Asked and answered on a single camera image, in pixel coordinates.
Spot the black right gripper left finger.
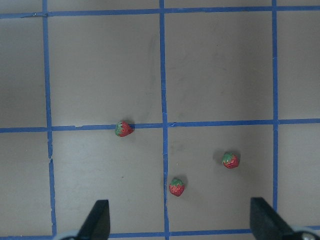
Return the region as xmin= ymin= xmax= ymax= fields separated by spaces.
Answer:
xmin=76 ymin=199 xmax=111 ymax=240

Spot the red strawberry three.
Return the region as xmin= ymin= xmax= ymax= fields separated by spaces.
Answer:
xmin=169 ymin=178 xmax=185 ymax=197

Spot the red strawberry one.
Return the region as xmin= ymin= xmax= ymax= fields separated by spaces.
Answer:
xmin=115 ymin=120 xmax=133 ymax=137

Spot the red strawberry two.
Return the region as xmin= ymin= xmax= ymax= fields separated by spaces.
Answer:
xmin=222 ymin=152 xmax=240 ymax=169

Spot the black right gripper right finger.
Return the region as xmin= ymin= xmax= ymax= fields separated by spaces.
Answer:
xmin=250 ymin=197 xmax=296 ymax=240

